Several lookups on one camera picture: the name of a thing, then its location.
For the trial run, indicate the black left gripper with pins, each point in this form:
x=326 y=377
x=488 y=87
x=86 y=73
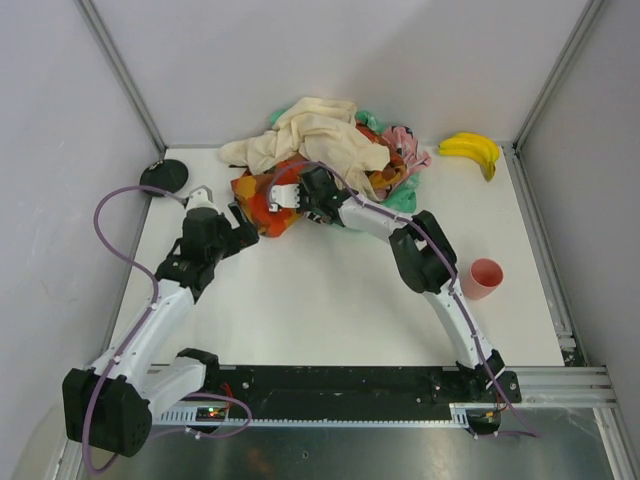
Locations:
x=236 y=232

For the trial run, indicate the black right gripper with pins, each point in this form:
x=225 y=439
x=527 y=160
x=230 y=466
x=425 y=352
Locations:
x=310 y=198

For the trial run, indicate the orange camouflage cloth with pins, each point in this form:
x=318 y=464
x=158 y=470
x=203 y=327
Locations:
x=393 y=186

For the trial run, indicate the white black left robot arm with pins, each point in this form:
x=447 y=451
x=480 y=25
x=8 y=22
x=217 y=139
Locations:
x=111 y=404

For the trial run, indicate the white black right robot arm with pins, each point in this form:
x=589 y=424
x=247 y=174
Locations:
x=425 y=261

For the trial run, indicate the cream cloth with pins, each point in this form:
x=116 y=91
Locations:
x=321 y=131

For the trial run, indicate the green white tie-dye cloth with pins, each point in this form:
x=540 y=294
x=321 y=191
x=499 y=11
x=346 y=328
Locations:
x=380 y=162

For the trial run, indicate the black round disc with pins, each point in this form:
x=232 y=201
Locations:
x=168 y=175

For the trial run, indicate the yellow banana bunch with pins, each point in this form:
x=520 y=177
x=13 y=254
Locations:
x=482 y=150

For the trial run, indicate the pink plastic cup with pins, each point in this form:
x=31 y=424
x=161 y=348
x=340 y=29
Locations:
x=482 y=278

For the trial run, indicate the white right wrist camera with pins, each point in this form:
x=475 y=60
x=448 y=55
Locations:
x=286 y=196

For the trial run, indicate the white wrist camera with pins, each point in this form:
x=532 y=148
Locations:
x=198 y=199
x=286 y=196

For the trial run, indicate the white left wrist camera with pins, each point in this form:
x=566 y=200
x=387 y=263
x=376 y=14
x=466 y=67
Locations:
x=198 y=199

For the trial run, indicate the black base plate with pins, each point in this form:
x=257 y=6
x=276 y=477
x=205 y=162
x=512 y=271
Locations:
x=368 y=408

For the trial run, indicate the left aluminium corner post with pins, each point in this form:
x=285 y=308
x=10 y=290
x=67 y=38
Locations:
x=103 y=38

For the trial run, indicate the aluminium corner post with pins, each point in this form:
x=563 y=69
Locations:
x=569 y=53
x=103 y=38

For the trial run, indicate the right aluminium corner post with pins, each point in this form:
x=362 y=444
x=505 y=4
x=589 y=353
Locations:
x=569 y=53

